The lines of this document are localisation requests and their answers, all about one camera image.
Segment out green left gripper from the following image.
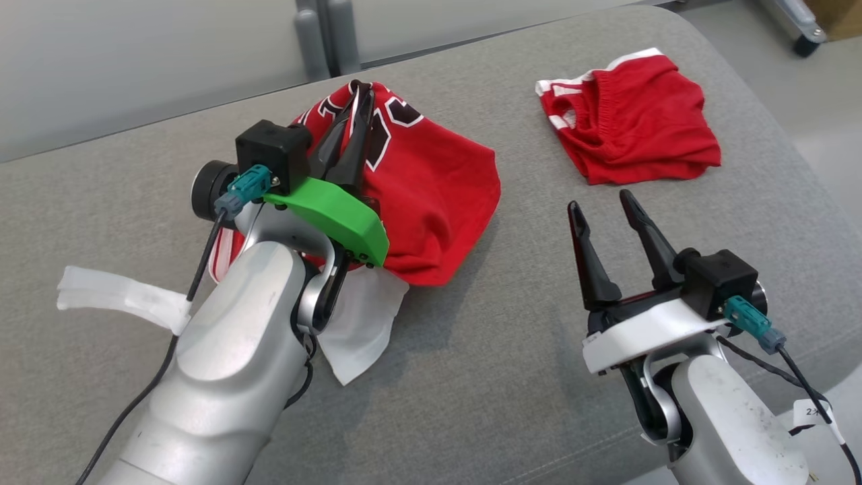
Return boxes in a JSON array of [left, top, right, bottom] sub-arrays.
[[263, 81, 391, 267]]

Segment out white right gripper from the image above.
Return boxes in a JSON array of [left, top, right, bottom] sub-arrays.
[[567, 189, 732, 377]]

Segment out red number 23 basketball jersey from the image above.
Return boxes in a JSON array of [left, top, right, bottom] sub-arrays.
[[209, 81, 502, 387]]

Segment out red Bulls basketball shorts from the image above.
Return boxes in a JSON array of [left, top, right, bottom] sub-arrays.
[[535, 47, 723, 186]]

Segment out grey fabric sofa cushion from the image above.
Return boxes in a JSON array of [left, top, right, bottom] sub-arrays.
[[0, 5, 862, 485]]

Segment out brown cardboard box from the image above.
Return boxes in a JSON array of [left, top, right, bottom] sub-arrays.
[[805, 0, 862, 41]]

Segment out grey rounded post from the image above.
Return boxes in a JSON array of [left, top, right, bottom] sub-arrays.
[[326, 0, 362, 75], [294, 7, 331, 82]]

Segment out teal left cable connector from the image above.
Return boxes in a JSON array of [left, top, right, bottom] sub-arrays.
[[213, 164, 273, 220]]

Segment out teal cable connector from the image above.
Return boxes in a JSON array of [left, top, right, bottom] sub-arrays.
[[213, 164, 273, 220], [723, 294, 787, 355]]

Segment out teal right cable connector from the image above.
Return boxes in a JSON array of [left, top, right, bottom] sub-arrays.
[[723, 294, 787, 355]]

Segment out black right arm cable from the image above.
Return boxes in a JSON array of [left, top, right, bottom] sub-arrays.
[[717, 333, 862, 485]]

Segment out white label on right cable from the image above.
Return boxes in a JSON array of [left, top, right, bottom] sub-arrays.
[[792, 398, 836, 432]]

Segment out white tape on left cable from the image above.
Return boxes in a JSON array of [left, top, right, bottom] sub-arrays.
[[57, 265, 193, 337]]

